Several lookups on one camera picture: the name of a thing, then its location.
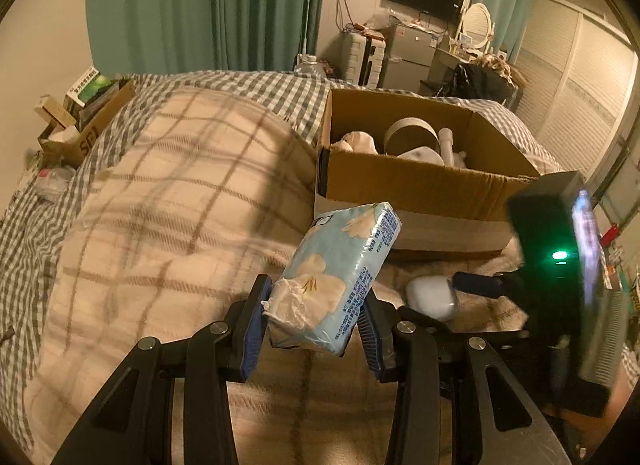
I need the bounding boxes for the light blue small case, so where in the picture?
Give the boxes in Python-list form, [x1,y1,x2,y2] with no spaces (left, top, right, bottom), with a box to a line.
[406,275,458,322]

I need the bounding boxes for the blue tissue pack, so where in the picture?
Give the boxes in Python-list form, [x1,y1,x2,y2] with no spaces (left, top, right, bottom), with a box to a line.
[262,202,401,355]

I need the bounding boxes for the white socks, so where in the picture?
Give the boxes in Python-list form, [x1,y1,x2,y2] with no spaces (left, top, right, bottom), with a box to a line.
[330,132,378,155]

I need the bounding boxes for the red bottle on floor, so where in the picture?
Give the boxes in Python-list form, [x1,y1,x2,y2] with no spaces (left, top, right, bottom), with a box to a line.
[600,224,620,248]

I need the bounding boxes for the smartphone with lit screen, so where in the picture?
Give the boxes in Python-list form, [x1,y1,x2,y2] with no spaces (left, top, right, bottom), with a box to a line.
[572,190,602,305]

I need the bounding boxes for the open cardboard box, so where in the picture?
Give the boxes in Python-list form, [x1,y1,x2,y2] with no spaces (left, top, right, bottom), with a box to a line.
[314,89,540,258]

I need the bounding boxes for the white tape roll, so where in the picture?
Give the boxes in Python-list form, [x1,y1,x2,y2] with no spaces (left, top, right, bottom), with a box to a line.
[383,118,439,155]

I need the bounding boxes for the plaid beige blanket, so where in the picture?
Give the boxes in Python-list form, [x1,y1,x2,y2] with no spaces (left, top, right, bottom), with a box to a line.
[24,87,561,465]

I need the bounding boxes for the black jacket on chair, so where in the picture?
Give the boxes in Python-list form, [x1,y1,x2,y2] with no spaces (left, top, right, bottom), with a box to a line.
[436,63,515,103]

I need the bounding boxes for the white sliding wardrobe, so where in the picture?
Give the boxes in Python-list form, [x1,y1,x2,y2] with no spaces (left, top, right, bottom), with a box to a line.
[515,0,639,177]

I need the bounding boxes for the green checkered bedsheet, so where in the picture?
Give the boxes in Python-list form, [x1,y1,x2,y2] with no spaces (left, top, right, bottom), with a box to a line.
[0,68,564,451]

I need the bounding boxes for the plastic bag on bed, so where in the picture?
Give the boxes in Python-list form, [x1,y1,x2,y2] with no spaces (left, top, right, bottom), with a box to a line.
[35,167,75,202]

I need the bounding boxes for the silver mini fridge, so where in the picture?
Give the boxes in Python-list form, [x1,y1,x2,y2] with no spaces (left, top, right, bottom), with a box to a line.
[378,24,438,92]

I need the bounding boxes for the oval white vanity mirror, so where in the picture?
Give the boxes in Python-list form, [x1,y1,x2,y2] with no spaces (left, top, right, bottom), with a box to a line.
[458,3,495,50]

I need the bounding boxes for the white suitcase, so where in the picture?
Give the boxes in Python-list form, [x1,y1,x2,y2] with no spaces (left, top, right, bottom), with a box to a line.
[340,31,386,89]

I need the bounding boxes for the small cardboard box with items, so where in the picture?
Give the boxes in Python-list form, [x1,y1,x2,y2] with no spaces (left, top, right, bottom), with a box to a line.
[34,76,134,168]

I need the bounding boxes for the clear water jug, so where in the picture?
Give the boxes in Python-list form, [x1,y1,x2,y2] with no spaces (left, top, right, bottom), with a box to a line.
[294,54,326,77]

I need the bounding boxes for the green white book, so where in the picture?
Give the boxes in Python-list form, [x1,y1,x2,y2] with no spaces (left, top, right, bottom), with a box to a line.
[65,66,115,108]

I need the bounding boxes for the green curtain large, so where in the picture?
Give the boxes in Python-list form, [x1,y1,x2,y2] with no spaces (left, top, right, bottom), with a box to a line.
[86,0,321,74]

